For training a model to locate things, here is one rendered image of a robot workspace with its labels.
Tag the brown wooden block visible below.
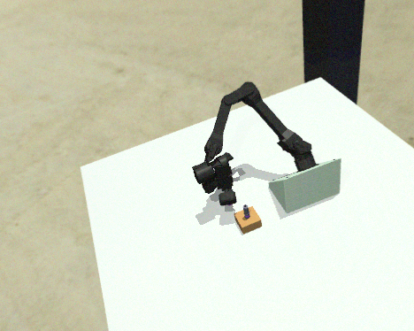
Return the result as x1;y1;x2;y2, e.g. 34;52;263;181
234;206;262;234

